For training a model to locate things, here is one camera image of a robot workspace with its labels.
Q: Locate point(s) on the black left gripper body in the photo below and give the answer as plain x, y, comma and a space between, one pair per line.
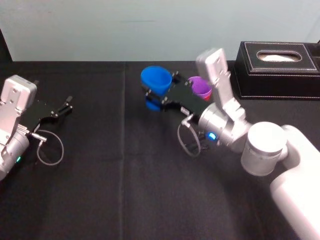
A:
41, 111

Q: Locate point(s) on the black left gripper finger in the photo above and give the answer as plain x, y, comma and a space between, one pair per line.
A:
65, 101
65, 110

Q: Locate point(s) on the red plastic cup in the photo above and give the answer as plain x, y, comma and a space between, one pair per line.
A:
207, 98

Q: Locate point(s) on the purple plastic cup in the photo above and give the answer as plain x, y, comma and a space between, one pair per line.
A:
200, 88

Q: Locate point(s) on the black leather tissue box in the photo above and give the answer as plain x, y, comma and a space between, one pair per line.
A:
275, 80

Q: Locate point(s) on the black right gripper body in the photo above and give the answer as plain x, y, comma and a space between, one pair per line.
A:
186, 98

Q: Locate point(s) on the white tissue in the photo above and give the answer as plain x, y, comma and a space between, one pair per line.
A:
277, 58

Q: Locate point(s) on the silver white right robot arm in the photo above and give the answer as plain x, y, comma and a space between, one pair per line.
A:
262, 147

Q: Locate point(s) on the black tablecloth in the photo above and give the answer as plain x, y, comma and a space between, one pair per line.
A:
105, 190

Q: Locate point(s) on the blue plastic cup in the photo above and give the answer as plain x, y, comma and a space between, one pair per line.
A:
155, 80

